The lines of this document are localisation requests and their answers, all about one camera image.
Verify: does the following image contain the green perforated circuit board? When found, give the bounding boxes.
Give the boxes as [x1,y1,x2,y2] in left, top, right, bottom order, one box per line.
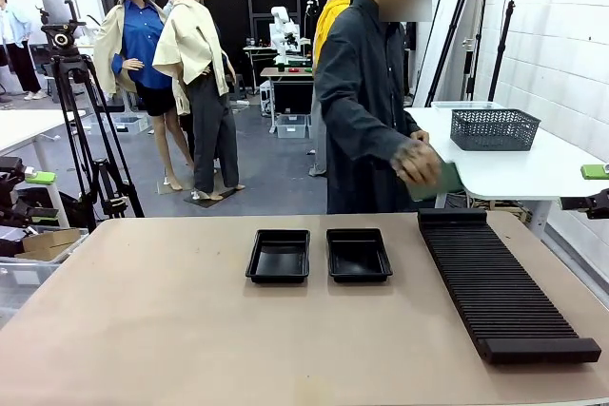
[407,161,466,203]

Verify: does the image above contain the thick black light stand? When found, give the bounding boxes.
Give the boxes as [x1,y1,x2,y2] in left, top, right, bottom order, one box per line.
[424,0,492,107]

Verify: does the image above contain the person's left forearm dark sleeve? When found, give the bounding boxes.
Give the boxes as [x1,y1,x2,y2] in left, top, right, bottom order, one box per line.
[403,108,424,139]

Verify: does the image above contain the person in dark shirt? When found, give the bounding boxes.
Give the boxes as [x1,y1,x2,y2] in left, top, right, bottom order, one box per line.
[313,0,470,216]

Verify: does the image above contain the grey plastic mesh basket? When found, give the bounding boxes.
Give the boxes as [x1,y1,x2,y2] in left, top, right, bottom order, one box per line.
[449,108,542,152]

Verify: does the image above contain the mannequin blue shirt black hat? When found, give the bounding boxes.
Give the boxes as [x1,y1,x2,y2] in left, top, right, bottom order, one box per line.
[92,0,196,192]

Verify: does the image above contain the person's right forearm dark sleeve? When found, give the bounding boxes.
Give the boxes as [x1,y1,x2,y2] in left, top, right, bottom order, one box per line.
[317,91,410,174]

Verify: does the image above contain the brown cardboard box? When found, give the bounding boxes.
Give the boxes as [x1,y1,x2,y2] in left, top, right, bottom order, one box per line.
[21,228,82,263]

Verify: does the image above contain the slim black light stand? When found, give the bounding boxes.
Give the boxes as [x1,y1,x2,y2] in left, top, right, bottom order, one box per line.
[487,0,519,103]

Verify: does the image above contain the person in light blue shirt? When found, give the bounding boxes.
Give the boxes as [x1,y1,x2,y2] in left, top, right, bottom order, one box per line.
[0,0,45,102]

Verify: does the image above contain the white rounded-corner table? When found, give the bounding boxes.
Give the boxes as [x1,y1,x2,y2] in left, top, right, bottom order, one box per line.
[403,106,609,245]

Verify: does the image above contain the mannequin yellow hoodie bucket hat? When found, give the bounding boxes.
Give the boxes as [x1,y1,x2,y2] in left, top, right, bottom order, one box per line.
[308,0,356,178]

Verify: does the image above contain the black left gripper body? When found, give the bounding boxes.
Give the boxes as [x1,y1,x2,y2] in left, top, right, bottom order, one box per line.
[0,182,20,210]

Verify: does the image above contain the clear plastic bin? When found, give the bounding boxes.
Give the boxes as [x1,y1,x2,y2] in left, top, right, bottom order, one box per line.
[430,100,506,111]

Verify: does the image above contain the black plastic ESD tray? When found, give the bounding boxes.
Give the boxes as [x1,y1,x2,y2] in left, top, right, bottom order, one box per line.
[245,228,312,284]
[325,227,394,283]

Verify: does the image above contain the person's right hand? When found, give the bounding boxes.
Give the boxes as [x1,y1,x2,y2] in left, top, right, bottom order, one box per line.
[390,141,442,187]

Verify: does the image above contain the clear plastic container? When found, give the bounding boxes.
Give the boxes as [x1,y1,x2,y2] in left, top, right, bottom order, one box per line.
[0,256,66,329]

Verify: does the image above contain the white rectangular table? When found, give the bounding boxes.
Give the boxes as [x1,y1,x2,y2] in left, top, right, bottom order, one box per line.
[0,108,88,229]

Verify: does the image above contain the black cabinet under workbench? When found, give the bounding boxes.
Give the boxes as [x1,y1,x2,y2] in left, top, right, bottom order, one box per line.
[273,81,315,116]

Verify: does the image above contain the wood-top workbench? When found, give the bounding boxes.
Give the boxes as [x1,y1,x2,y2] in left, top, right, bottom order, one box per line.
[260,67,316,135]

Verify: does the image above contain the black camera tripod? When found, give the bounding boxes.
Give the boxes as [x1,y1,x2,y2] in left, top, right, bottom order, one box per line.
[35,0,146,232]

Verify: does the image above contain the mannequin cream jacket grey trousers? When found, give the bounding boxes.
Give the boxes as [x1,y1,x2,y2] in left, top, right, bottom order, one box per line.
[151,0,246,203]

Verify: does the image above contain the white lab bench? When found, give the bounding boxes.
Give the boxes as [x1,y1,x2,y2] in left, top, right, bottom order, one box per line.
[243,46,278,93]

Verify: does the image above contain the clear storage box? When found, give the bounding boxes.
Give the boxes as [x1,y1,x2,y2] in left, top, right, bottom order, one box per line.
[275,113,308,140]
[107,114,151,136]

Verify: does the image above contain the black slotted board rack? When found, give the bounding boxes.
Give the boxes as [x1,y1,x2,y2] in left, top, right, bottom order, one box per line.
[417,208,602,365]

